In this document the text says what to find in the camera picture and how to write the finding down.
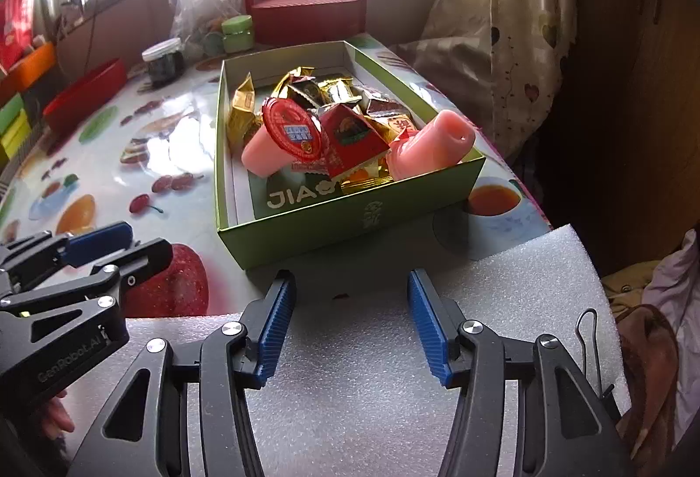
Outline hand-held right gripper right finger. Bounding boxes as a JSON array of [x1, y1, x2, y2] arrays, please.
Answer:
[[407, 268, 635, 477]]

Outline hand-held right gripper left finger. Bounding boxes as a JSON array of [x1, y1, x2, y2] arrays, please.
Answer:
[[68, 269, 298, 477]]

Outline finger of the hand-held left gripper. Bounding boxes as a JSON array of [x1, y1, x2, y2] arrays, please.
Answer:
[[0, 221, 133, 288], [0, 237, 174, 317]]

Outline green cardboard box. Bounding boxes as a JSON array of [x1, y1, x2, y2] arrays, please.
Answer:
[[214, 38, 487, 271]]

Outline pink jelly cup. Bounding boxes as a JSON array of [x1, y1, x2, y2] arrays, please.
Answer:
[[385, 109, 476, 181], [241, 97, 323, 177]]

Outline long plain gold snack packet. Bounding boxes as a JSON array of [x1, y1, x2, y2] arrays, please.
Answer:
[[227, 75, 258, 153]]

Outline red pyramid snack packet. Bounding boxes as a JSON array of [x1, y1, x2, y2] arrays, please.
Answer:
[[318, 102, 384, 178]]

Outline dark square snack packet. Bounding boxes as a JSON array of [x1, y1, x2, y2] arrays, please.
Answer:
[[288, 79, 325, 109]]

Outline person's left hand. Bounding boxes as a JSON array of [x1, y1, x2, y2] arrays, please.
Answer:
[[49, 388, 76, 434]]

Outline printed plastic tablecloth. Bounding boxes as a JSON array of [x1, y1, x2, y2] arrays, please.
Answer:
[[0, 31, 550, 319]]

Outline white foam sheet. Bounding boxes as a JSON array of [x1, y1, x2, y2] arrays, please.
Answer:
[[109, 223, 632, 477]]

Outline black white striped box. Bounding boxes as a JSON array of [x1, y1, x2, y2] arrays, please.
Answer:
[[0, 127, 47, 177]]

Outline yellow green box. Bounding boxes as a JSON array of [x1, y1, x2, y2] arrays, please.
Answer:
[[0, 113, 32, 158]]

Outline red oval tray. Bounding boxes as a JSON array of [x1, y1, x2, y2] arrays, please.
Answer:
[[42, 59, 129, 136]]

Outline bright green box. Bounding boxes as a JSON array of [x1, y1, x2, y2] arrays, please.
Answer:
[[0, 94, 25, 133]]

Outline orange box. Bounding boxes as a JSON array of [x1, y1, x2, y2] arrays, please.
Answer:
[[0, 42, 58, 95]]

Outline clear jar with dark contents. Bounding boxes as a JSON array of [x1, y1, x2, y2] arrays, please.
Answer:
[[142, 38, 185, 85]]

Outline yellow cloth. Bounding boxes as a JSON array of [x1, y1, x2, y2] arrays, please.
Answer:
[[602, 261, 657, 314]]

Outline brown bag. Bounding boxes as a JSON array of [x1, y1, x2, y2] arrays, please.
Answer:
[[615, 305, 682, 461]]

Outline green round jar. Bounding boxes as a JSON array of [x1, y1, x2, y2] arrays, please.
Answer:
[[221, 15, 253, 36], [223, 30, 256, 52]]

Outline red printed bag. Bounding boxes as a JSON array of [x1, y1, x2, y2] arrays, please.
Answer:
[[0, 0, 45, 68]]

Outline lilac cloth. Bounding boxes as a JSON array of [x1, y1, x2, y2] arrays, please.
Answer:
[[642, 228, 700, 325]]

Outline brown wooden wardrobe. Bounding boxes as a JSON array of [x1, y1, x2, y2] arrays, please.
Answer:
[[547, 0, 700, 275]]

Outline cream heart print curtain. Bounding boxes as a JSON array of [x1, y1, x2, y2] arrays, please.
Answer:
[[399, 0, 578, 155]]

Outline metal wire clip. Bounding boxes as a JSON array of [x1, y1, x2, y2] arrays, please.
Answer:
[[577, 309, 613, 398]]

